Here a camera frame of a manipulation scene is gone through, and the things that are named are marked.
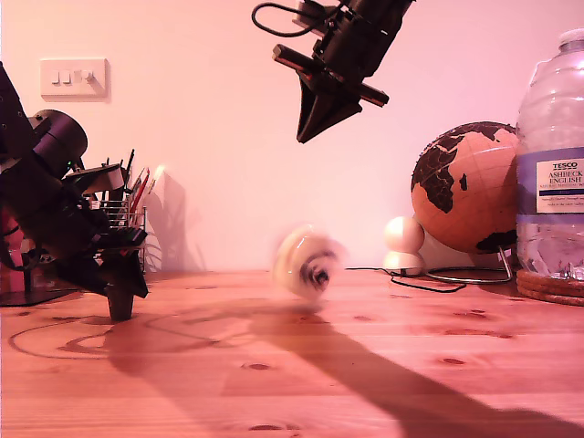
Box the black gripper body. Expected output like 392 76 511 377
271 19 391 108

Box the white mug with blue print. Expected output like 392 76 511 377
272 223 348 302

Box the black flat mat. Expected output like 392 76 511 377
0 287 86 308

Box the red pencil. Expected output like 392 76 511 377
130 168 151 209

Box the pink snack packet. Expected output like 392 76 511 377
0 218 28 294

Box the white-tipped brush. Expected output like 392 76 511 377
148 164 166 196

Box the white round table device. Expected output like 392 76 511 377
382 216 425 277

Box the cork globe with dark continents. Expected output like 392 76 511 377
410 120 521 256

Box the large clear water bottle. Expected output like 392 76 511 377
515 27 584 282

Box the round cork coaster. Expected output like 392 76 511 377
516 268 584 288
518 288 584 308
516 278 584 298

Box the metal wire utensil holder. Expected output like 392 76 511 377
98 200 148 276

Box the arm grey camera box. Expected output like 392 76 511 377
81 162 125 193
291 0 341 28

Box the black camera cable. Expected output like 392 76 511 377
251 2 320 38

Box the white wall switch plate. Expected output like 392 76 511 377
39 57 111 100

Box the thin black table cable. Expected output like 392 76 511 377
344 266 466 294

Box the metal wire globe stand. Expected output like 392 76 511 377
426 245 515 285

